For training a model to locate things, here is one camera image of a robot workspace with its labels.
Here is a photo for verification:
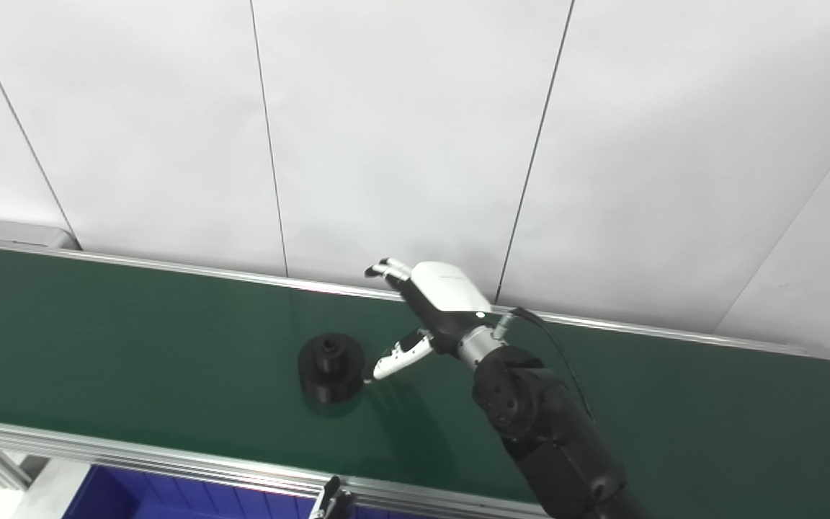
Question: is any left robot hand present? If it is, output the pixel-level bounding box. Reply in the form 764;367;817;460
309;476;354;519

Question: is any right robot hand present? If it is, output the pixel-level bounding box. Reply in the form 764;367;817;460
365;257;506;381

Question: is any black round flanged part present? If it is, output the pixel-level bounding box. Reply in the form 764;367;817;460
297;332;367;403

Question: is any blue bin with white parts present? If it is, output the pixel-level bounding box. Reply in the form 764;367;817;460
62;465;416;519

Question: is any green conveyor belt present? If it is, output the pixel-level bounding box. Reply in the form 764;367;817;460
0;220;830;519

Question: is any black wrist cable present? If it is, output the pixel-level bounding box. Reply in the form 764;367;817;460
509;308;596;423

